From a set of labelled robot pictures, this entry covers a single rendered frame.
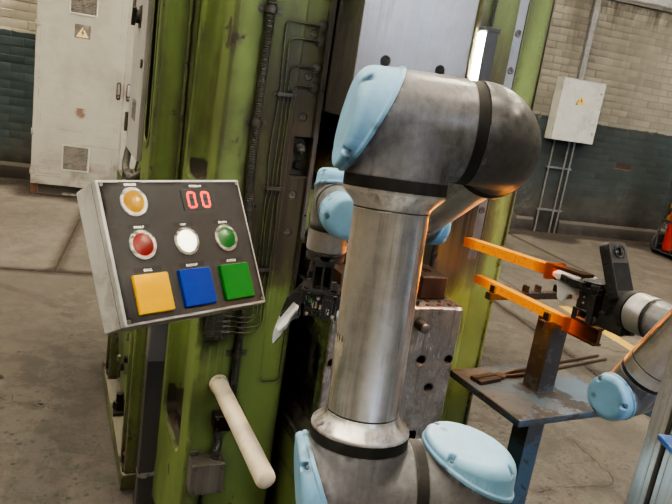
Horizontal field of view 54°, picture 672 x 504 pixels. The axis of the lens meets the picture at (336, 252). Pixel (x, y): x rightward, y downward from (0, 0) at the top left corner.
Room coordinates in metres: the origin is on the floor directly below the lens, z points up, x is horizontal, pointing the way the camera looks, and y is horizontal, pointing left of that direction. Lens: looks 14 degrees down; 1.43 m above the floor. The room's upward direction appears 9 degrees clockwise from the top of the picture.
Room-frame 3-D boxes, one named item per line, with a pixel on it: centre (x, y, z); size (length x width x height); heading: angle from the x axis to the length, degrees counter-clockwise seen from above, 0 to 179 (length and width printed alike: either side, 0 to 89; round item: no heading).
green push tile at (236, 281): (1.33, 0.20, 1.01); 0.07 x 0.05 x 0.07; 140
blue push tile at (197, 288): (1.26, 0.26, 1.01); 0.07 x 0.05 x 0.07; 140
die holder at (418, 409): (1.87, -0.07, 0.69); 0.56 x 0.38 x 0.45; 25
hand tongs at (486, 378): (1.90, -0.68, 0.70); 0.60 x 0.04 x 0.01; 126
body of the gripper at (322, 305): (1.18, 0.02, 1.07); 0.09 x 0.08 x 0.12; 2
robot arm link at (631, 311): (1.16, -0.57, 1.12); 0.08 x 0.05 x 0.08; 115
